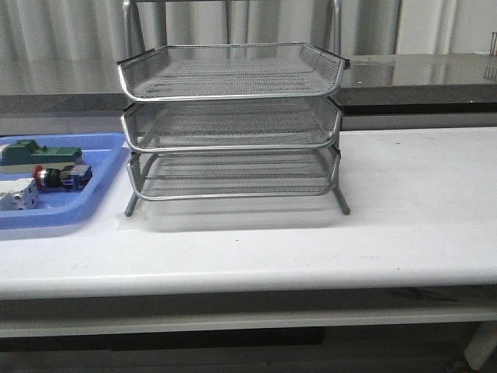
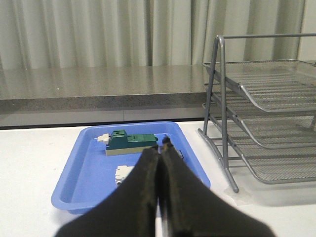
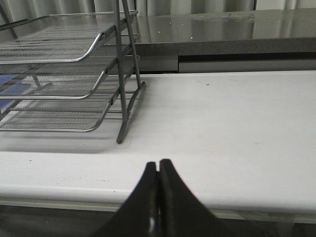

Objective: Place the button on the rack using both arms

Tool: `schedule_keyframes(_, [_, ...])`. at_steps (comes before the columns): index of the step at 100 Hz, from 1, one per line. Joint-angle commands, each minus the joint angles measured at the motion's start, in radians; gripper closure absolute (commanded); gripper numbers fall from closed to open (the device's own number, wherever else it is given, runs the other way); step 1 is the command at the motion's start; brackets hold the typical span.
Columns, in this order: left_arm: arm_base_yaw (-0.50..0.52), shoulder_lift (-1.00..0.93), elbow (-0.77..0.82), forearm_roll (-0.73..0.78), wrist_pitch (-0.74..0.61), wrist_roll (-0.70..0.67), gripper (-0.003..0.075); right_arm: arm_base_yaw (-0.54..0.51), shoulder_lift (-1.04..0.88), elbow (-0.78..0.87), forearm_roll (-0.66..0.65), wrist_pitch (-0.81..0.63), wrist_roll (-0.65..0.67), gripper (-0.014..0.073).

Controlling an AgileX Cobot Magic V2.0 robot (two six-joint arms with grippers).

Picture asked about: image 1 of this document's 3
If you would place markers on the silver mesh tray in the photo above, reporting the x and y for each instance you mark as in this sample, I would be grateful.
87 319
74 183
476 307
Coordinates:
230 71
245 124
233 174

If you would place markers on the red emergency stop button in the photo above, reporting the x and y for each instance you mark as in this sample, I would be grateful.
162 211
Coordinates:
72 178

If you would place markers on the blue plastic tray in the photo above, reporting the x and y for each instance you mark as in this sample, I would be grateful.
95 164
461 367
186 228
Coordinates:
104 152

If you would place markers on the grey stone counter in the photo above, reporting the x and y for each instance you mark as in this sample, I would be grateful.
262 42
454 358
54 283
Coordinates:
379 92

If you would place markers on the green electrical module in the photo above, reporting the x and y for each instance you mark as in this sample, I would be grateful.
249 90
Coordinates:
23 156

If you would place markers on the silver metal rack frame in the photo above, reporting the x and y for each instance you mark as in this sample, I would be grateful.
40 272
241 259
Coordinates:
332 31

